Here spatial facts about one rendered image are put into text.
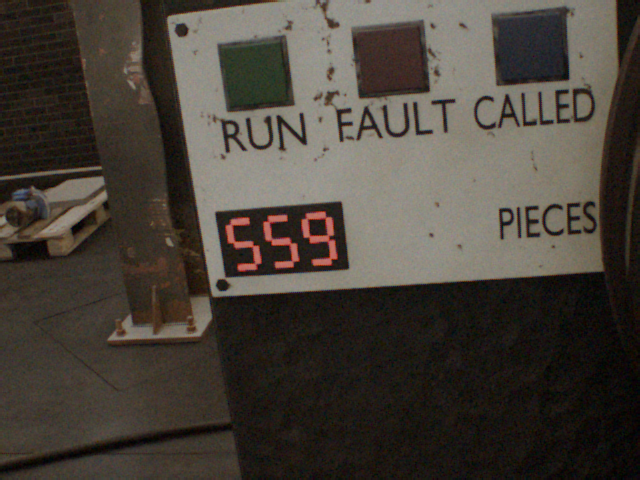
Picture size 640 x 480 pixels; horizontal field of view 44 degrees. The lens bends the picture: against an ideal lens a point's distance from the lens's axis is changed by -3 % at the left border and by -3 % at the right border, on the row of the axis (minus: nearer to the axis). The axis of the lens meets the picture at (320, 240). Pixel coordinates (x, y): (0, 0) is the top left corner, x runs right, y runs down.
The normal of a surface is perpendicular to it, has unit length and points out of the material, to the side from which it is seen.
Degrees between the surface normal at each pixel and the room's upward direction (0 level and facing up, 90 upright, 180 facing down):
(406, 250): 90
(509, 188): 90
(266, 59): 90
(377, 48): 90
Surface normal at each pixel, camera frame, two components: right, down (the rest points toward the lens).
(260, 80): -0.14, 0.31
